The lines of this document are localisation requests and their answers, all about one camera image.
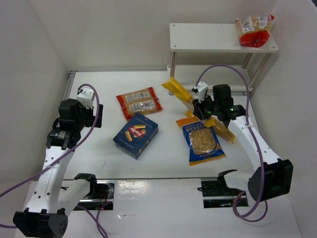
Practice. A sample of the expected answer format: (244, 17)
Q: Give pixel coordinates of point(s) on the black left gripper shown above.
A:
(96, 115)

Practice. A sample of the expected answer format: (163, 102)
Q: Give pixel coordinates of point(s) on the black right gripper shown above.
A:
(200, 110)

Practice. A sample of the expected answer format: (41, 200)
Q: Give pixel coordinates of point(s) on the yellow spaghetti bag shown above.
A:
(176, 89)
(214, 123)

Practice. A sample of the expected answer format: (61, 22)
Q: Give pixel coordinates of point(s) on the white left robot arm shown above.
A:
(46, 214)

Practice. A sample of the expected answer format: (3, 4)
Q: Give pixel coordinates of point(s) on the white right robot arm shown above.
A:
(272, 176)

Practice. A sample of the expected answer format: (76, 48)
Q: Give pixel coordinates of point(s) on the blue Barilla pasta box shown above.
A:
(136, 135)

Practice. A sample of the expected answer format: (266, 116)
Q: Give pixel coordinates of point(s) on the white two-tier shelf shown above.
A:
(196, 46)

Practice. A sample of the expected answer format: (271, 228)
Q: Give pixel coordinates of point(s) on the red pasta bag on shelf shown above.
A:
(254, 31)

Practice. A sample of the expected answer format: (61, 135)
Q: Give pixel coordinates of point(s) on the blue orange orecchiette bag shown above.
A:
(202, 141)

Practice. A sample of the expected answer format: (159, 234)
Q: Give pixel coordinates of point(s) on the red clear macaroni bag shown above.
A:
(143, 101)

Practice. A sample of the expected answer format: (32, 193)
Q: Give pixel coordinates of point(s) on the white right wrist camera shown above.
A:
(201, 89)

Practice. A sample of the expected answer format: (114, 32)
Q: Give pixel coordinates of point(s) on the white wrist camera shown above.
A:
(201, 89)
(86, 96)

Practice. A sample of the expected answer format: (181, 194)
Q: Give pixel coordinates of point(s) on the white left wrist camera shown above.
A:
(86, 96)

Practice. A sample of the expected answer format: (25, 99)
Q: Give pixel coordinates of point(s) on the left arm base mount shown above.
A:
(103, 199)

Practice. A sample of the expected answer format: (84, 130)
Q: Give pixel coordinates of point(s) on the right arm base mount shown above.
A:
(215, 196)

